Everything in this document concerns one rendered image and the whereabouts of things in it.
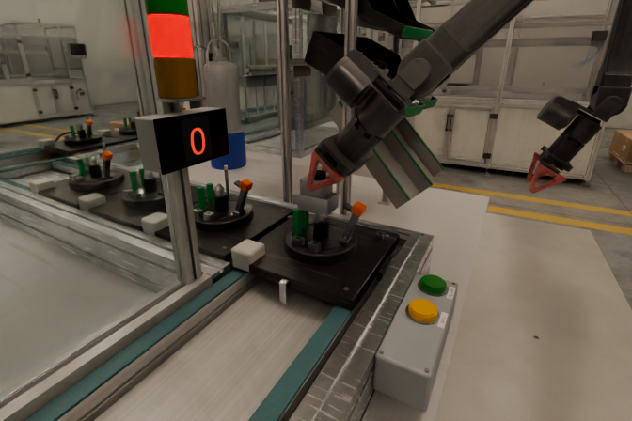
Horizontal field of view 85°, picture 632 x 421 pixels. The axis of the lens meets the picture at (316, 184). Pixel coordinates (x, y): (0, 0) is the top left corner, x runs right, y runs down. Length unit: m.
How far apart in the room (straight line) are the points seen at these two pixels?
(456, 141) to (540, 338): 4.00
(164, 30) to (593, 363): 0.79
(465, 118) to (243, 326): 4.20
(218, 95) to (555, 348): 1.31
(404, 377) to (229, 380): 0.22
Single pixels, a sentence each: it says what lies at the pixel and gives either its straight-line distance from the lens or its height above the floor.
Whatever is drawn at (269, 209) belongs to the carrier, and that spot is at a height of 0.97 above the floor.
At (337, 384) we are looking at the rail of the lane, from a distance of 0.46.
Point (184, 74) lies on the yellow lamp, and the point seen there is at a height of 1.29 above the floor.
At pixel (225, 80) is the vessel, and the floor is 1.23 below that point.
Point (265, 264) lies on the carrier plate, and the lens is 0.63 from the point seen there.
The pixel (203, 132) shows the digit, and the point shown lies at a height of 1.21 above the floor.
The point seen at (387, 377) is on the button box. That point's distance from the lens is 0.51.
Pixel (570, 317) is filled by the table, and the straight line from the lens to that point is 0.83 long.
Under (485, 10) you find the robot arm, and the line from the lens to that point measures 0.55.
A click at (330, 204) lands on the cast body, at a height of 1.07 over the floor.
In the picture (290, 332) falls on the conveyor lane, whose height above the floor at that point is 0.92.
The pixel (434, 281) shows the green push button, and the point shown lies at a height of 0.97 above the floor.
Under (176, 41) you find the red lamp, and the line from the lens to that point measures 0.49.
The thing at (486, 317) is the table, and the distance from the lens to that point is 0.76.
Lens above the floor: 1.31
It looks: 20 degrees down
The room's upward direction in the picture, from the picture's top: straight up
